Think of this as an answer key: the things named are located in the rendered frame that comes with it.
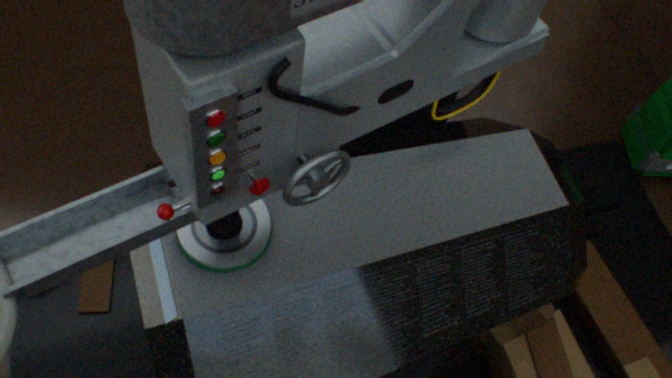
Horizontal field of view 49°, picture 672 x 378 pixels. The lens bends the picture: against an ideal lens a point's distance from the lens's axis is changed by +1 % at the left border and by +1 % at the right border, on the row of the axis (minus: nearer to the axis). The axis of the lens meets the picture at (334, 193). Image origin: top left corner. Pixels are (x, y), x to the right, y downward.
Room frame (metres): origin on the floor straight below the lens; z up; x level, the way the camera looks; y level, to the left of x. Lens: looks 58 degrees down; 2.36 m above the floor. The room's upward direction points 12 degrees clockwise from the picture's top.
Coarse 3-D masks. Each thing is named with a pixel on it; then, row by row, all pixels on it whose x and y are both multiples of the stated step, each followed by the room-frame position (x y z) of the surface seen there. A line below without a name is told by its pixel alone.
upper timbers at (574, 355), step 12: (564, 324) 1.03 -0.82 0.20; (564, 336) 0.99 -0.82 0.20; (504, 348) 0.90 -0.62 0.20; (516, 348) 0.91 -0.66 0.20; (528, 348) 0.92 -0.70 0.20; (564, 348) 0.94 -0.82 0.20; (576, 348) 0.95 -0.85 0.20; (504, 360) 0.88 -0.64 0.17; (516, 360) 0.87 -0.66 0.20; (528, 360) 0.88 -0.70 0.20; (576, 360) 0.91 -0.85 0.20; (504, 372) 0.85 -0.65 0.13; (516, 372) 0.83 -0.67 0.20; (528, 372) 0.84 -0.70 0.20; (576, 372) 0.87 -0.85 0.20; (588, 372) 0.88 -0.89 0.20
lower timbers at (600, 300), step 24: (600, 264) 1.34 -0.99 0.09; (576, 288) 1.23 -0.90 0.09; (600, 288) 1.25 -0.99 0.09; (576, 312) 1.17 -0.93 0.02; (600, 312) 1.15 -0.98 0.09; (624, 312) 1.17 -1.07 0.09; (600, 336) 1.08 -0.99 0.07; (624, 336) 1.08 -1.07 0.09; (648, 336) 1.10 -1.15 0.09; (624, 360) 1.00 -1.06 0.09
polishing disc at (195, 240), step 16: (256, 208) 0.83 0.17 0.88; (192, 224) 0.75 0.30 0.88; (256, 224) 0.79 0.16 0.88; (192, 240) 0.72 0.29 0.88; (208, 240) 0.72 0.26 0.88; (224, 240) 0.73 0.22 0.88; (240, 240) 0.74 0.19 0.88; (256, 240) 0.75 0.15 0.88; (192, 256) 0.68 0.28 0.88; (208, 256) 0.68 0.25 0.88; (224, 256) 0.69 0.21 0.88; (240, 256) 0.70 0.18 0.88; (256, 256) 0.71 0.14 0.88
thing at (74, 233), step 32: (96, 192) 0.66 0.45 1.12; (128, 192) 0.69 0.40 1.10; (160, 192) 0.71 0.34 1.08; (32, 224) 0.56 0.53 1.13; (64, 224) 0.60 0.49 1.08; (96, 224) 0.61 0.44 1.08; (128, 224) 0.63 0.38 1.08; (160, 224) 0.62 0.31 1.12; (32, 256) 0.52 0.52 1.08; (64, 256) 0.53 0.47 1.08; (96, 256) 0.53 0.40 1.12; (32, 288) 0.45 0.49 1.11
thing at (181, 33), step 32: (128, 0) 0.68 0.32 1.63; (160, 0) 0.65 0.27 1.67; (192, 0) 0.65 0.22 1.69; (224, 0) 0.67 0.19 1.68; (256, 0) 0.70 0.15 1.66; (288, 0) 0.73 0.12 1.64; (320, 0) 0.77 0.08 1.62; (352, 0) 0.81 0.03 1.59; (160, 32) 0.65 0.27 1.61; (192, 32) 0.65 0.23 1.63; (224, 32) 0.67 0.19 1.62; (256, 32) 0.70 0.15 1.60
